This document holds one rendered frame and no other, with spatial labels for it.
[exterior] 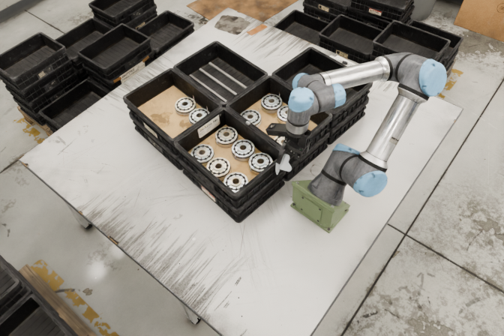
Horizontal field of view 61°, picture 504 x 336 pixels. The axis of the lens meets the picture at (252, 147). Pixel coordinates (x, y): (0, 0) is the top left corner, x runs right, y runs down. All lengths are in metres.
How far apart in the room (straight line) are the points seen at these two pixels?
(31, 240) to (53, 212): 0.21
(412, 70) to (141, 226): 1.25
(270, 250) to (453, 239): 1.33
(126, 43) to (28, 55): 0.67
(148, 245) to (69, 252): 1.03
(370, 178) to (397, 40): 1.71
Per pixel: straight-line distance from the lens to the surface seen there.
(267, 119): 2.04
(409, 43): 3.15
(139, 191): 2.04
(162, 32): 3.45
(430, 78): 1.59
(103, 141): 2.30
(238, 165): 1.88
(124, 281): 2.64
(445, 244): 2.78
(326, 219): 1.79
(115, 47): 3.22
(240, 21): 2.87
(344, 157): 1.70
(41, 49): 3.43
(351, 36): 3.32
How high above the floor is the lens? 2.33
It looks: 51 degrees down
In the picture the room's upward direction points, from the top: 4 degrees counter-clockwise
